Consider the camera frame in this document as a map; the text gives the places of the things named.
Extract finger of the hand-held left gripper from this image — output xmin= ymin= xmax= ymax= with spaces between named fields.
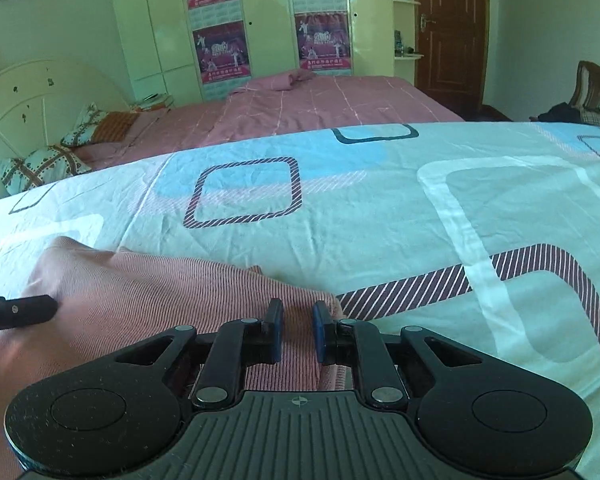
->
xmin=0 ymin=295 xmax=59 ymax=330

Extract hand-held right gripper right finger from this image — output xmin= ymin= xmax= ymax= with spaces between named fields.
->
xmin=312 ymin=300 xmax=483 ymax=409

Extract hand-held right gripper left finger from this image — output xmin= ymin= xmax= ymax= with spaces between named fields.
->
xmin=115 ymin=298 xmax=285 ymax=409

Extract pink shirt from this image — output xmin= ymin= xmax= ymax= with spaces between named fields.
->
xmin=0 ymin=236 xmax=355 ymax=480

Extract dark clothes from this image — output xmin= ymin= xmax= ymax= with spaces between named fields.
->
xmin=537 ymin=102 xmax=588 ymax=124

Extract patterned light bed sheet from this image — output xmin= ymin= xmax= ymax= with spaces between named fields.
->
xmin=0 ymin=121 xmax=600 ymax=480

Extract large patterned pillow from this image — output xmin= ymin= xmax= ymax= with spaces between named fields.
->
xmin=0 ymin=144 xmax=93 ymax=196

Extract small patterned pillow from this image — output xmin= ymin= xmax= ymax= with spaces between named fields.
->
xmin=60 ymin=102 xmax=112 ymax=148

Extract orange pillow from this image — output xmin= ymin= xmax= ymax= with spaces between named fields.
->
xmin=92 ymin=110 xmax=147 ymax=146

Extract cream headboard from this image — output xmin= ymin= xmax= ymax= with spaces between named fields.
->
xmin=0 ymin=58 xmax=131 ymax=206

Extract pink bed sheet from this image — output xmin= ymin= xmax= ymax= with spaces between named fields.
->
xmin=72 ymin=74 xmax=466 ymax=171

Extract folded pink cloth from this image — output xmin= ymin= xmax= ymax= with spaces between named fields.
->
xmin=270 ymin=69 xmax=317 ymax=92

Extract cream wardrobe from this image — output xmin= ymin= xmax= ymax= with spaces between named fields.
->
xmin=109 ymin=0 xmax=396 ymax=106

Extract cream corner shelf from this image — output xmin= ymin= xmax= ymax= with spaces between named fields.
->
xmin=391 ymin=0 xmax=424 ymax=79

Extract brown wooden door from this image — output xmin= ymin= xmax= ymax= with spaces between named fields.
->
xmin=412 ymin=0 xmax=491 ymax=117

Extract wooden chair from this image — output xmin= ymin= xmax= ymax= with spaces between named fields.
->
xmin=565 ymin=60 xmax=600 ymax=129

